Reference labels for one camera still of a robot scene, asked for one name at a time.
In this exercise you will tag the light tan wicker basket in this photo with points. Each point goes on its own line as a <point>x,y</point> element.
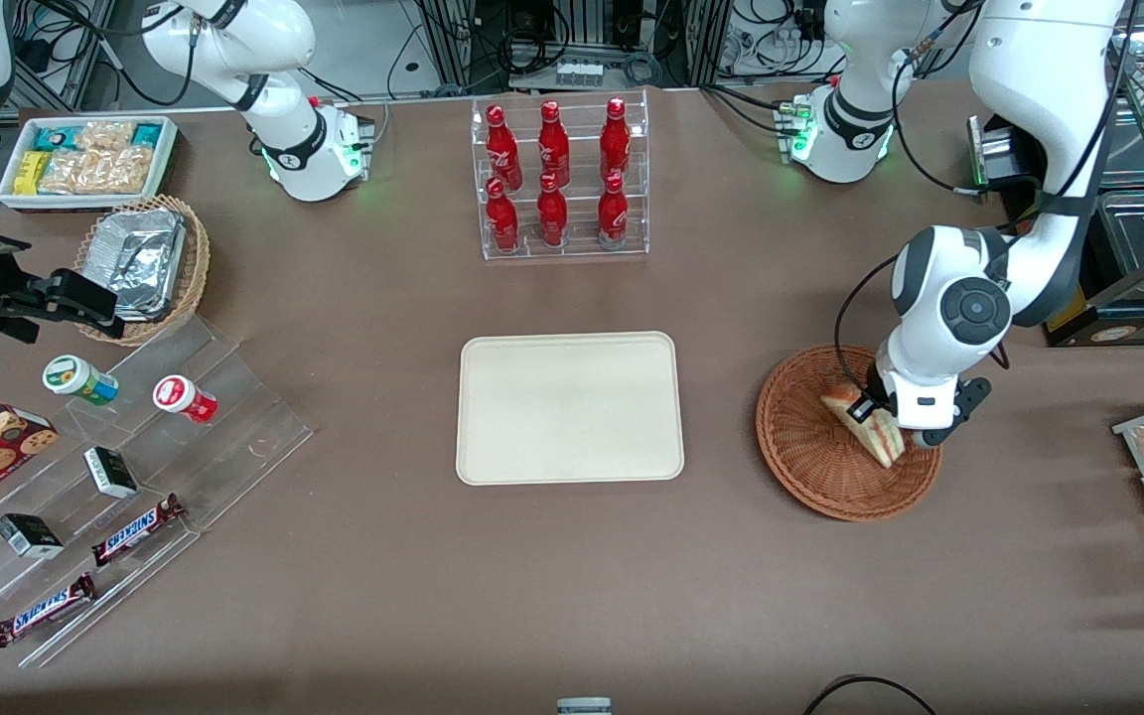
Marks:
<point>197,268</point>

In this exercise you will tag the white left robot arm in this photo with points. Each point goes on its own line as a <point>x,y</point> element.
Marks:
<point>1029,60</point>

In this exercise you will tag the white power strip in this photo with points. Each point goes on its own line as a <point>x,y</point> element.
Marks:
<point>771,40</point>
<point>580,72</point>

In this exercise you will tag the clear acrylic stepped display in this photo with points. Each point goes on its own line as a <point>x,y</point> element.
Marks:
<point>234,437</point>

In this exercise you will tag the red cola bottle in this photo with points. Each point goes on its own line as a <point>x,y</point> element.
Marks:
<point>552,211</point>
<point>502,214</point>
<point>500,144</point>
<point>553,141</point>
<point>613,209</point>
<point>615,137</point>

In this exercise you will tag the white snack bin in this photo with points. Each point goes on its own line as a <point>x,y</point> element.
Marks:
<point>75,203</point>

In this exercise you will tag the round brown wicker basket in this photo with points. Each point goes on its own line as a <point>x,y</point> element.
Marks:
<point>810,467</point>

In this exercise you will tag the teal snack pack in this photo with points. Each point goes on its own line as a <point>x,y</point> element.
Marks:
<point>148,134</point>
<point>54,138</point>

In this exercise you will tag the green lid snack cup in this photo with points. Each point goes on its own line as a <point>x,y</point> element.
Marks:
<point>75,377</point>

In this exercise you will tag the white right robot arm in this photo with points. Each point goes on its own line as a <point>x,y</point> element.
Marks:
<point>264,40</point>

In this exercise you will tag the layered sandwich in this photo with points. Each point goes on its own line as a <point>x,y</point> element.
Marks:
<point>885,442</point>

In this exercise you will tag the large clear cracker bag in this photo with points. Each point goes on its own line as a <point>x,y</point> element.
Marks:
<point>100,171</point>

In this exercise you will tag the yellow snack pack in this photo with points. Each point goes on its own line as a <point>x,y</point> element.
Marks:
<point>32,172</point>

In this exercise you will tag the clear acrylic bottle rack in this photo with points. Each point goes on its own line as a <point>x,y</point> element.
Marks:
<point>582,199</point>

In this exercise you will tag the cream plastic tray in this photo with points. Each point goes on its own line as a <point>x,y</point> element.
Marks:
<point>572,407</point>

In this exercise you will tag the grey device edge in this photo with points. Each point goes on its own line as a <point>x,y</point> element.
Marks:
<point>584,707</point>

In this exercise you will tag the foil food containers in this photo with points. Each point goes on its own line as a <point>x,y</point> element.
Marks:
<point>140,260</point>

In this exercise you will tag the red lid snack cup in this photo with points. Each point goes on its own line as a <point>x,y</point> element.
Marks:
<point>180,395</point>

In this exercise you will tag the small black white carton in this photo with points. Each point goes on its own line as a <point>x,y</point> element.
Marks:
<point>110,474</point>
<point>28,536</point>

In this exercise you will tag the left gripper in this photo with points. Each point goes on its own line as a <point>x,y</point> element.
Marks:
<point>875,399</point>

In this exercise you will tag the small clear cracker bag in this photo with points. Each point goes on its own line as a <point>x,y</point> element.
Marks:
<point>105,136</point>

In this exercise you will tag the snickers chocolate bar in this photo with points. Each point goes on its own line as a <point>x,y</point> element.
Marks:
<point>44,610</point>
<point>135,530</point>

